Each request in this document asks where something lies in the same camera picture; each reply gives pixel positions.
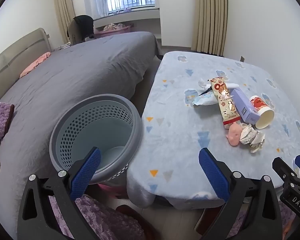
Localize white red paper cup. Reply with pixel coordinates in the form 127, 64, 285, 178
249, 95, 275, 130

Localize pink pillow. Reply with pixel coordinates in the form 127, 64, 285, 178
20, 52, 52, 78

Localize purple cardboard box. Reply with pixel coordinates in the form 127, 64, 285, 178
229, 88, 260, 125

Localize white cloth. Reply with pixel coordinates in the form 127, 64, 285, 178
198, 78, 212, 90

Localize chair with black garment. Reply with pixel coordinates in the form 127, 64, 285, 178
67, 15, 95, 46

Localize beige curtain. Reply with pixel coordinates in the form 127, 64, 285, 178
52, 0, 77, 45
191, 0, 228, 57

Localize pink plastic basin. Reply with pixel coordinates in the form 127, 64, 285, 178
94, 25, 132, 39

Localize person's purple fleece left leg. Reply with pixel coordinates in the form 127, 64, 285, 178
49, 195, 143, 240

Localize grey perforated wastebasket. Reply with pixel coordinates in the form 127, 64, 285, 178
49, 94, 143, 184

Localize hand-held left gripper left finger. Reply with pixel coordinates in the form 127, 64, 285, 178
17, 147, 102, 240

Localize pink rubber toy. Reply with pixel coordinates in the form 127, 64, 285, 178
226, 125, 242, 146

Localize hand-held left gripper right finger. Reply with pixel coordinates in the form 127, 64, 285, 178
199, 147, 283, 240

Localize long beige red snack wrapper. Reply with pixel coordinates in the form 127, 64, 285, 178
209, 77, 241, 130

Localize pile of clothes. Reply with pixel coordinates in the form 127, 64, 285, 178
103, 23, 124, 32

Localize bed with grey sheet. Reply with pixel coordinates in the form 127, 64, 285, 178
0, 31, 163, 230

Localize blue white wipes packet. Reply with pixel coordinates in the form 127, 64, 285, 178
191, 90, 219, 107

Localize light blue printed blanket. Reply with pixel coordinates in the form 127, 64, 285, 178
127, 51, 300, 208

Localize beige padded headboard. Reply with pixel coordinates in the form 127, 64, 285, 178
0, 27, 53, 94

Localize silver foil wrapper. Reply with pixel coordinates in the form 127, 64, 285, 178
240, 123, 265, 154

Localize pink plastic object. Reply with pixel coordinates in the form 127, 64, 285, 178
97, 182, 130, 198

